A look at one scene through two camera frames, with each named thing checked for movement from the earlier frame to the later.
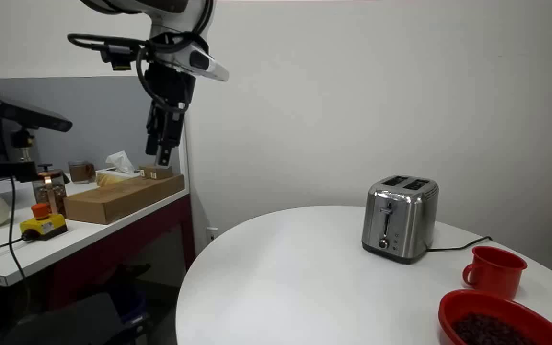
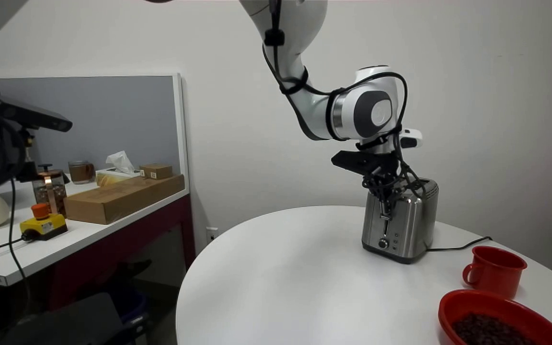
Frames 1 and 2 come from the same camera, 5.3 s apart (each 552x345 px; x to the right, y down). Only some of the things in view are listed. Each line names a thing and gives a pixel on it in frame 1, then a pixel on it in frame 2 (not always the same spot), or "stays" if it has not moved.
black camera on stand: x=0 y=130 stays
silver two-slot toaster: x=399 y=216 stays
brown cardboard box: x=109 y=201 stays
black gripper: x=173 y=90 to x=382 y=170
